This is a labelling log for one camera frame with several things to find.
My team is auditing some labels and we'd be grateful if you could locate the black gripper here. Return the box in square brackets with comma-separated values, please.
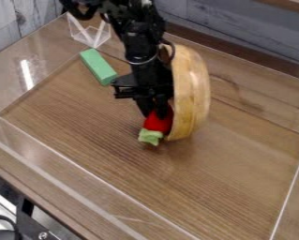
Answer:
[111, 55, 173, 119]

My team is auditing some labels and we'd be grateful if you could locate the red plush strawberry toy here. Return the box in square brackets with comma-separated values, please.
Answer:
[138, 107, 174, 146]

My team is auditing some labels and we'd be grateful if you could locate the light wooden bowl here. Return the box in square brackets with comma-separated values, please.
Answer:
[161, 44, 210, 142]

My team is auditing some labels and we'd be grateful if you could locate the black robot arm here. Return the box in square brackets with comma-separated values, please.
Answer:
[59, 0, 175, 119]

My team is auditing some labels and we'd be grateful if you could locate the green rectangular block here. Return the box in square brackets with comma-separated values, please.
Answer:
[80, 49, 118, 86]

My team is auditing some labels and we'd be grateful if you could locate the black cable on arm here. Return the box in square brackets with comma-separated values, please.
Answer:
[157, 38, 177, 67]

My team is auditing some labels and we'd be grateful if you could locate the clear acrylic corner bracket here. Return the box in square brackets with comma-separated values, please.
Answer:
[67, 13, 111, 49]

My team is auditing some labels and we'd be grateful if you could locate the black table leg frame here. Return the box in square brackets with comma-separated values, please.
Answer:
[16, 198, 60, 240]

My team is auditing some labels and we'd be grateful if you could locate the black floor cable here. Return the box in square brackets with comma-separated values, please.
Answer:
[0, 214, 24, 240]

